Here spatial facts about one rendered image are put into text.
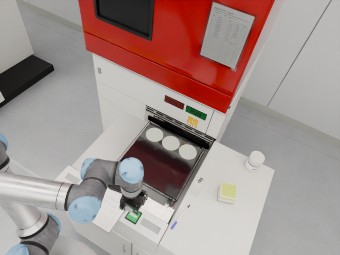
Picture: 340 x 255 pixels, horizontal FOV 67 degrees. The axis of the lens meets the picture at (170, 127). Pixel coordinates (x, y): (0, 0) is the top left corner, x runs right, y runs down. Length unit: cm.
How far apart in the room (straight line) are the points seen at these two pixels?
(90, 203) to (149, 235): 49
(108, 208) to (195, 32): 81
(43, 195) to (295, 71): 248
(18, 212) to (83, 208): 40
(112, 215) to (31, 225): 30
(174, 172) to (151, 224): 32
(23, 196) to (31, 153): 185
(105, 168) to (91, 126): 187
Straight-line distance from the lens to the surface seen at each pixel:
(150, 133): 148
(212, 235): 120
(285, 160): 286
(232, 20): 97
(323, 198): 284
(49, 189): 77
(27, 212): 109
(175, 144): 144
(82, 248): 131
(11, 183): 81
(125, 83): 150
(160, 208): 128
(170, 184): 132
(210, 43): 103
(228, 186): 123
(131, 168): 80
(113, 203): 120
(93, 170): 81
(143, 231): 116
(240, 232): 124
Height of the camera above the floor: 207
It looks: 51 degrees down
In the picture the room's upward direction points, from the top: 11 degrees clockwise
